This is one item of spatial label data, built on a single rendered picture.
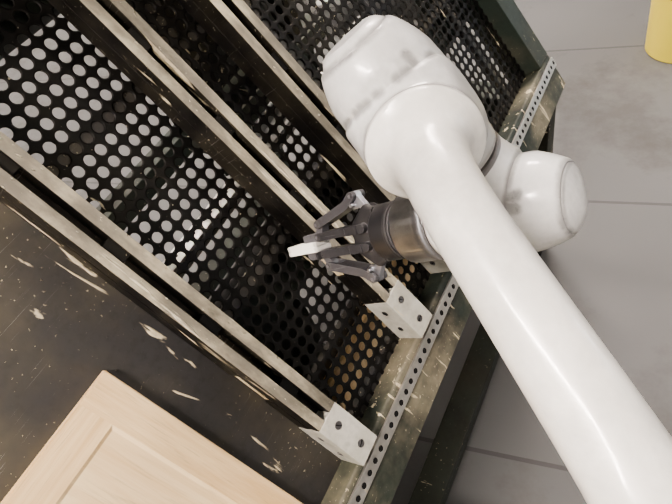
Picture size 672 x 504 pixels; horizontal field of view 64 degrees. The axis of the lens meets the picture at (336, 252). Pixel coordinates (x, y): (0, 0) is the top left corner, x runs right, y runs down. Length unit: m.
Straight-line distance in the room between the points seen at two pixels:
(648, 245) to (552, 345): 2.19
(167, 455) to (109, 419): 0.11
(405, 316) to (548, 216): 0.65
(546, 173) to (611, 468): 0.28
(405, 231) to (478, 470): 1.48
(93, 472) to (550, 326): 0.72
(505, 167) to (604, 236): 2.01
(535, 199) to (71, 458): 0.71
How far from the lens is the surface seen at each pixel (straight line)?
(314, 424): 1.00
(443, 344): 1.25
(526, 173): 0.53
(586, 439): 0.35
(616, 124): 3.06
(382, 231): 0.65
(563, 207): 0.53
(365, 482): 1.11
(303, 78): 1.09
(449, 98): 0.44
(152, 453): 0.93
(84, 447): 0.89
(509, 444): 2.04
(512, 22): 1.78
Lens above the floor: 1.93
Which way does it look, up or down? 48 degrees down
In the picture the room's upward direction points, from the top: 22 degrees counter-clockwise
